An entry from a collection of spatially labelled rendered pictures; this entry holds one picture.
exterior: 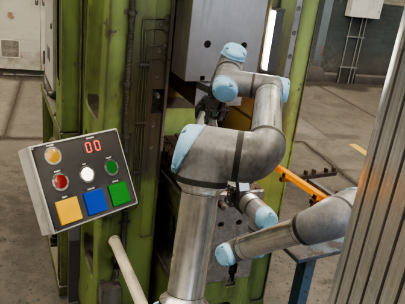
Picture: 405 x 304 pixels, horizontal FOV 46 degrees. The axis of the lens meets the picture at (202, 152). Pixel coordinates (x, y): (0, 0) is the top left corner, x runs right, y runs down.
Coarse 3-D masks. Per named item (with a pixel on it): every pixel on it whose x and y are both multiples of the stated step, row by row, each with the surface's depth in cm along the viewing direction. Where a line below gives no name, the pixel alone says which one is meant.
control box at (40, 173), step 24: (48, 144) 149; (72, 144) 155; (96, 144) 161; (120, 144) 169; (24, 168) 149; (48, 168) 148; (72, 168) 154; (96, 168) 160; (120, 168) 167; (48, 192) 146; (72, 192) 152; (48, 216) 145; (96, 216) 157
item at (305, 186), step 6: (276, 168) 214; (282, 168) 212; (288, 174) 207; (294, 174) 207; (294, 180) 204; (300, 180) 202; (300, 186) 201; (306, 186) 197; (312, 186) 198; (312, 192) 194; (318, 192) 193; (318, 198) 191
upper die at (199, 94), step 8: (176, 80) 197; (200, 80) 180; (176, 88) 197; (184, 88) 189; (192, 88) 181; (184, 96) 189; (192, 96) 182; (200, 96) 180; (232, 104) 187; (240, 104) 188
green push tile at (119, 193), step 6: (108, 186) 161; (114, 186) 163; (120, 186) 164; (126, 186) 166; (114, 192) 162; (120, 192) 164; (126, 192) 166; (114, 198) 162; (120, 198) 164; (126, 198) 165; (114, 204) 161; (120, 204) 163
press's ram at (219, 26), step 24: (192, 0) 165; (216, 0) 168; (240, 0) 171; (264, 0) 175; (192, 24) 168; (216, 24) 171; (240, 24) 175; (192, 48) 171; (216, 48) 175; (192, 72) 175
